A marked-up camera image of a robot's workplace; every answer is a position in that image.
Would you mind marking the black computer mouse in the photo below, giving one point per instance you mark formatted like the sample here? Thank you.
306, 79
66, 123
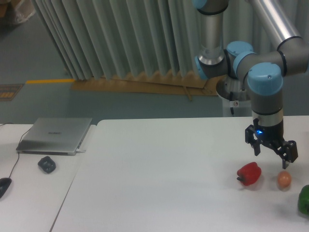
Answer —
4, 185

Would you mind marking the white usb plug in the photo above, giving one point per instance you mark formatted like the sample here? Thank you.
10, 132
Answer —
80, 151

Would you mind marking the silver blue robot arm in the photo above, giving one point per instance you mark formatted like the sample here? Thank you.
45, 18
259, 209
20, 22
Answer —
260, 75

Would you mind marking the black small controller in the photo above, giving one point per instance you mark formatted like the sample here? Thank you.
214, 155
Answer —
47, 165

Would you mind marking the brown egg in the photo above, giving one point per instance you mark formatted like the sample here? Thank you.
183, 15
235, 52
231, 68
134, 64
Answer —
284, 179

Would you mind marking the silver closed laptop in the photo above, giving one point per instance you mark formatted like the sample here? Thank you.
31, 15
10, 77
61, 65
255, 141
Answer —
55, 136

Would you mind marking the green bell pepper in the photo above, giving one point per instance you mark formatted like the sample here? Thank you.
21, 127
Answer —
303, 200

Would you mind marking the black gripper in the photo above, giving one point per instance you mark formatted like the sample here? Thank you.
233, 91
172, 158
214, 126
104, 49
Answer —
269, 134

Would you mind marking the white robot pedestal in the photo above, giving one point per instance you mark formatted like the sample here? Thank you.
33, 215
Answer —
234, 96

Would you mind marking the pale green folding curtain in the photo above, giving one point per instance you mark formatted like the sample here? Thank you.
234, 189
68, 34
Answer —
165, 41

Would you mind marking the red bell pepper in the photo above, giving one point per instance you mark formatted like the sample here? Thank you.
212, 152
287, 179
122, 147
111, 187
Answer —
249, 174

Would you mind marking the brown cardboard sheet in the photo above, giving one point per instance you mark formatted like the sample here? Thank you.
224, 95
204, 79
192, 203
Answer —
190, 85

